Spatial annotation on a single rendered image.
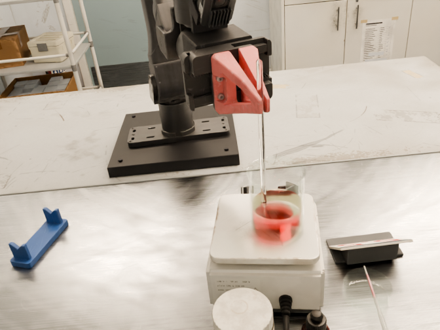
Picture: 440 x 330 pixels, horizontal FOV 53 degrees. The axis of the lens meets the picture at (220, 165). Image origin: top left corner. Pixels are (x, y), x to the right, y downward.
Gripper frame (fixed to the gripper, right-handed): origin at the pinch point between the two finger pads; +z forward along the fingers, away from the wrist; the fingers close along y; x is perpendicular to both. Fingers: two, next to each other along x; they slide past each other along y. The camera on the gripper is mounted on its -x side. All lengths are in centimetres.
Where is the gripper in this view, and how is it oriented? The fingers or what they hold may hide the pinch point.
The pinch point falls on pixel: (261, 103)
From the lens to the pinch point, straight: 43.2
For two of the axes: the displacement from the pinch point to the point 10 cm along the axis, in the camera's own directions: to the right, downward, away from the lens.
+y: 9.3, -2.6, 2.6
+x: 0.7, 8.3, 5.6
